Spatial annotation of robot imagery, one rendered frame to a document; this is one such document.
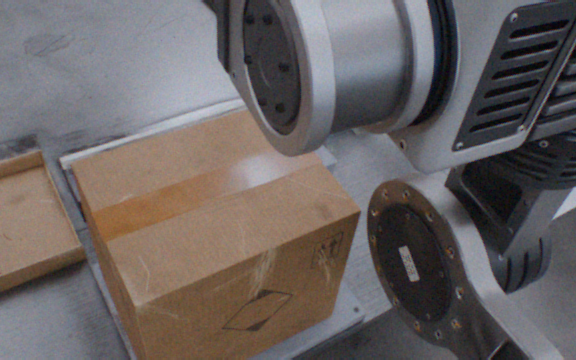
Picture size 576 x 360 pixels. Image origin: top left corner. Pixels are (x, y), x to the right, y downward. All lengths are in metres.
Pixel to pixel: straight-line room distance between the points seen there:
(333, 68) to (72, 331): 0.74
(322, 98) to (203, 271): 0.37
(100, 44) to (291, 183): 0.89
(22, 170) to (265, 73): 0.89
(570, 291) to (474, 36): 1.99
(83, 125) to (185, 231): 0.64
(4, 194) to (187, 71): 0.51
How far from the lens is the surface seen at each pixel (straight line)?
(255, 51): 0.36
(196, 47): 1.48
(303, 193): 0.72
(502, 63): 0.36
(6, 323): 1.00
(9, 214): 1.13
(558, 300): 2.24
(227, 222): 0.68
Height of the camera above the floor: 1.65
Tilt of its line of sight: 47 degrees down
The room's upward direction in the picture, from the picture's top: 7 degrees clockwise
